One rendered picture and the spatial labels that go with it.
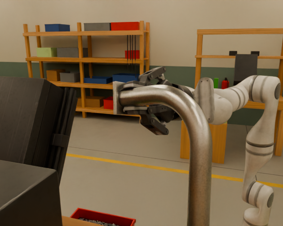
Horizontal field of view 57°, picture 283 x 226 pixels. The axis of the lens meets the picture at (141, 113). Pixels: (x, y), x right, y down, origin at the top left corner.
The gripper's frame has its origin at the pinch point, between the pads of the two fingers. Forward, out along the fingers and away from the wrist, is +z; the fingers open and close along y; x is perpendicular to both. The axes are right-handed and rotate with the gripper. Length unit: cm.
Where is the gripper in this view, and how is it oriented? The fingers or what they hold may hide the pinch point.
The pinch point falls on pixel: (134, 97)
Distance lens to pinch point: 44.2
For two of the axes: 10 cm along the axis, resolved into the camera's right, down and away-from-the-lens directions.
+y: -0.4, -10.0, 0.7
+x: 7.8, -0.7, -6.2
